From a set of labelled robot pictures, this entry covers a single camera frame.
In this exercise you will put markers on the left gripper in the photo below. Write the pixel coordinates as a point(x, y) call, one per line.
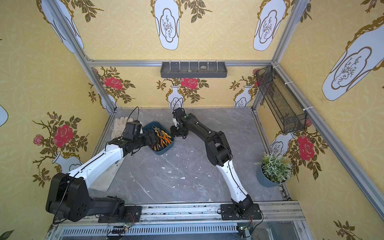
point(151, 137)

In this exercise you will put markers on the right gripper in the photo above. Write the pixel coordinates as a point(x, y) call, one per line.
point(178, 130)

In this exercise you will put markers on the teal plastic storage box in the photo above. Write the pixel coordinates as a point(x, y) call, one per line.
point(160, 147)

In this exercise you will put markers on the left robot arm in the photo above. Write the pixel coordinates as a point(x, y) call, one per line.
point(68, 196)

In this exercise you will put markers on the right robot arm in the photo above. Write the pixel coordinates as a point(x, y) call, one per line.
point(219, 154)

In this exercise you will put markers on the beige work glove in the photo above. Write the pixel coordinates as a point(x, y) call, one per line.
point(119, 126)

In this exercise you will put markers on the white green work glove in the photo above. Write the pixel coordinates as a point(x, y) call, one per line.
point(104, 181)

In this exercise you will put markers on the potted green plant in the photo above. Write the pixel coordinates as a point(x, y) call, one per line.
point(274, 170)

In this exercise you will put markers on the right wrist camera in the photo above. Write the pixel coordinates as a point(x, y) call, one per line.
point(178, 113)

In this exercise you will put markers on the yellow handled pliers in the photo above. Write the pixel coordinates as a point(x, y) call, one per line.
point(167, 138)

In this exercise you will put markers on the grey wall shelf tray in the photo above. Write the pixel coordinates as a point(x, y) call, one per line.
point(194, 69)

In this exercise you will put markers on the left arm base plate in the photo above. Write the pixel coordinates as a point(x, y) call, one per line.
point(130, 214)

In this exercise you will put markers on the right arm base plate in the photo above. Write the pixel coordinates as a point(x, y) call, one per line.
point(230, 212)

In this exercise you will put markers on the black wire mesh basket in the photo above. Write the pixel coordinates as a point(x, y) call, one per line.
point(286, 109)

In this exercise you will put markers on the aluminium front rail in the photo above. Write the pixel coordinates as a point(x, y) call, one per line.
point(202, 218)

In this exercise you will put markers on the aluminium corner frame post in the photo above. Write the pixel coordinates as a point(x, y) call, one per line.
point(294, 19)

